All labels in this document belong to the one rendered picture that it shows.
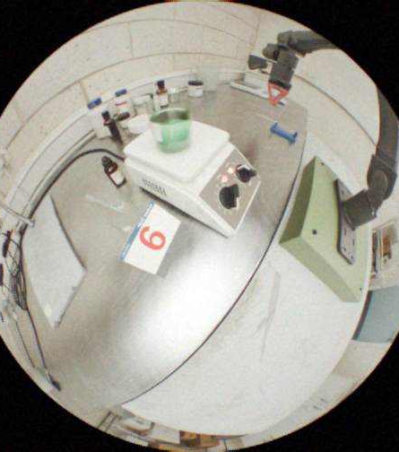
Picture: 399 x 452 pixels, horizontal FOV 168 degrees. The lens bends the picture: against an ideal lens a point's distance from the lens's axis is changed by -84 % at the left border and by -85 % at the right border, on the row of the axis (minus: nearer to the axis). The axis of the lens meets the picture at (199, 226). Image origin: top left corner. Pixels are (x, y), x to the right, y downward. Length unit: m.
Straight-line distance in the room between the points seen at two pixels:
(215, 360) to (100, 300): 0.21
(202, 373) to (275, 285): 0.19
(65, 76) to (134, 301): 0.66
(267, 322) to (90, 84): 0.80
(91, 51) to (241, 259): 0.75
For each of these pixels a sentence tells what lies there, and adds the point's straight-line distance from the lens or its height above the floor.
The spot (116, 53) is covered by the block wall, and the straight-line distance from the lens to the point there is 0.68.
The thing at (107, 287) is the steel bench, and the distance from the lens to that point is 0.25.
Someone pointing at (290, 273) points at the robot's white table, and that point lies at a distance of 0.26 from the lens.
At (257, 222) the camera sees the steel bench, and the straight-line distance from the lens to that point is 0.24.
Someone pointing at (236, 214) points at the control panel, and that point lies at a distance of 0.19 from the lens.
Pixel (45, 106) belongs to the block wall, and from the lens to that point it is 0.60.
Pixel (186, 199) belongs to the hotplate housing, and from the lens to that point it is 0.17.
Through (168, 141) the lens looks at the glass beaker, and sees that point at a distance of 0.16.
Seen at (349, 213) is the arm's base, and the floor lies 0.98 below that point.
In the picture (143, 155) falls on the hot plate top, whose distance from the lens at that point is 0.19.
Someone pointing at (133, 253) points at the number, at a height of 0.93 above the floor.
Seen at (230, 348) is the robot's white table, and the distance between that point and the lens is 0.24.
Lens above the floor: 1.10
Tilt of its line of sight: 70 degrees down
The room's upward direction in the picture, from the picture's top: 8 degrees clockwise
